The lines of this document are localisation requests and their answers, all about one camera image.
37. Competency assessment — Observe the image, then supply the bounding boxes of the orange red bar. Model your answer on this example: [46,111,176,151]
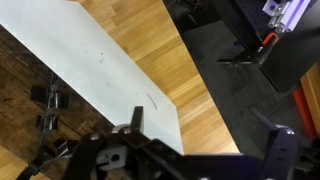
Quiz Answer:
[292,87,318,138]

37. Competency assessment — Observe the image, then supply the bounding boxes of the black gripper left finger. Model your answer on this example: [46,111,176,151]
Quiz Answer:
[61,105,188,180]

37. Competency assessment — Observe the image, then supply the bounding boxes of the orange handled clamp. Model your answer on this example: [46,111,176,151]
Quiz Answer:
[216,32,280,68]

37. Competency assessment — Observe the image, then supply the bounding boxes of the black perforated breadboard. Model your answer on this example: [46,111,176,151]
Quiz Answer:
[213,0,320,94]

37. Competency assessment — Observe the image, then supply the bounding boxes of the dark wooden stand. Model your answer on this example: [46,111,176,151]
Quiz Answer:
[0,24,116,180]

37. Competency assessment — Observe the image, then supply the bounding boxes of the white whiteboard panel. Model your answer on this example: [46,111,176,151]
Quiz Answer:
[0,0,185,156]

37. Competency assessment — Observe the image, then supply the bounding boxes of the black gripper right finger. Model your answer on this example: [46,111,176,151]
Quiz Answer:
[249,107,320,180]

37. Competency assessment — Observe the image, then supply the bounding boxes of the black binder clips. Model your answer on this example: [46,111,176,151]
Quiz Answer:
[16,74,81,180]

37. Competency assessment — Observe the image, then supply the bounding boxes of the aluminium extrusion profile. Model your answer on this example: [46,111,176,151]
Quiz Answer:
[262,0,313,33]

